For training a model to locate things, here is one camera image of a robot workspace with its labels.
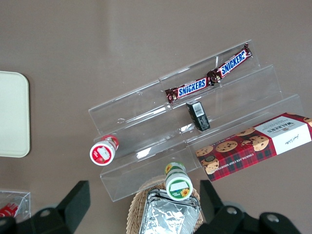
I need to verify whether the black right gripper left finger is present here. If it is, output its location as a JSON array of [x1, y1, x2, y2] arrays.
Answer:
[[31, 180, 91, 234]]

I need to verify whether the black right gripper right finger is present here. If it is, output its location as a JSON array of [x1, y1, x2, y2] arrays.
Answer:
[[199, 179, 246, 234]]

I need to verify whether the foil wrapped sandwich pack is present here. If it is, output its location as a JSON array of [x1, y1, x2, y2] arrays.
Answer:
[[140, 189, 202, 234]]

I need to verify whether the woven wicker basket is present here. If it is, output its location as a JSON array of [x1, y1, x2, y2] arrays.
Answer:
[[126, 175, 207, 234]]

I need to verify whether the cream plastic tray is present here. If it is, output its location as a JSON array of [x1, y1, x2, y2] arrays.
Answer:
[[0, 71, 31, 158]]

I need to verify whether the green lidded sunflower jar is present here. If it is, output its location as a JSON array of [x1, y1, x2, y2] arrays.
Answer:
[[164, 162, 194, 201]]

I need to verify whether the clear acrylic box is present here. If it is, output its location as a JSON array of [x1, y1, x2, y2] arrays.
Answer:
[[0, 190, 32, 221]]

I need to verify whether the red lidded white jar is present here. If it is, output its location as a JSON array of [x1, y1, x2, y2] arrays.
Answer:
[[89, 135, 120, 167]]

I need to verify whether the red soda can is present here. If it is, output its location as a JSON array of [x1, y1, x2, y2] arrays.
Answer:
[[0, 202, 20, 218]]

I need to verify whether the Walkers red tartan cookie box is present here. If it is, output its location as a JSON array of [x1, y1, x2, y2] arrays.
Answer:
[[195, 112, 312, 182]]

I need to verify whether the small black box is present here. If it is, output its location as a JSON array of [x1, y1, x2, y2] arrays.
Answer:
[[185, 101, 211, 133]]

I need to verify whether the clear acrylic stepped display stand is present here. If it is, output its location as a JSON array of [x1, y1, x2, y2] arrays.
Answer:
[[88, 39, 304, 202]]

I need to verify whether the Snickers chocolate bar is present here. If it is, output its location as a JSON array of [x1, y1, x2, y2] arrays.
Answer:
[[164, 77, 213, 103], [207, 42, 253, 86]]

